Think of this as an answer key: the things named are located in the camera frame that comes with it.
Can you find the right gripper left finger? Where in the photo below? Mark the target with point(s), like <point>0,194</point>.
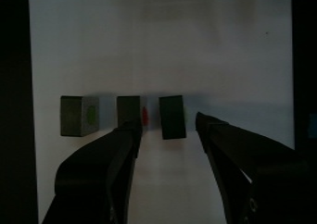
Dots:
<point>95,178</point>

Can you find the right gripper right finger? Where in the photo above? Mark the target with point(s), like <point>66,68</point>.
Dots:
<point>264,184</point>

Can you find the toy sushi roll green centre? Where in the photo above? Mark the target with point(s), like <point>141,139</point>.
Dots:
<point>173,116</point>
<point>77,116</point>

